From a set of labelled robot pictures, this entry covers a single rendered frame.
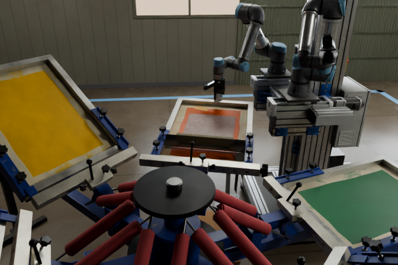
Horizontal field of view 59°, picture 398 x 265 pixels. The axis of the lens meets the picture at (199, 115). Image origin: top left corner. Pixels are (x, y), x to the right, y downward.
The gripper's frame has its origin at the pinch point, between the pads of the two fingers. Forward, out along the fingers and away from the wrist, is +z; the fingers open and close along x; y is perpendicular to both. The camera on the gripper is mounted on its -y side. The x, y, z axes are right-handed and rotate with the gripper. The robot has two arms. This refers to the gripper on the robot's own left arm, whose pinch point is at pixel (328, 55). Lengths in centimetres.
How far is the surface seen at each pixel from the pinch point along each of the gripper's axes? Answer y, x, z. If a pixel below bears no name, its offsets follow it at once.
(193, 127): 53, 87, -26
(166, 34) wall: 42, 252, -362
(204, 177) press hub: 30, 46, 68
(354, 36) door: 92, -46, -492
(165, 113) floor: 139, 222, -250
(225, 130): 56, 65, -30
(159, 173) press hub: 27, 63, 72
